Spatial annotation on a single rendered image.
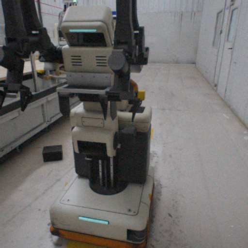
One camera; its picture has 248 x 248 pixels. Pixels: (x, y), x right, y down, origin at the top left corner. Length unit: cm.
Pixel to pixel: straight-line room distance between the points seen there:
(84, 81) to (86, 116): 19
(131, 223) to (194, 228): 57
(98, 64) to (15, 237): 129
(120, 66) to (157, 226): 129
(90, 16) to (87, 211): 106
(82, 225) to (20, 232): 52
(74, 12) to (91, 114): 47
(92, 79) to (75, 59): 13
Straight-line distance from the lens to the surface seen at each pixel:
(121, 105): 139
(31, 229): 182
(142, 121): 135
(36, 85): 261
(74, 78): 108
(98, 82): 104
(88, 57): 106
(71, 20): 104
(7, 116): 230
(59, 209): 149
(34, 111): 303
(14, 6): 98
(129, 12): 78
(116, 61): 69
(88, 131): 114
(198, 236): 174
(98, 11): 103
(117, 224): 138
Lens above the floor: 125
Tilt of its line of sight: 21 degrees down
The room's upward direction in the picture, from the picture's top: straight up
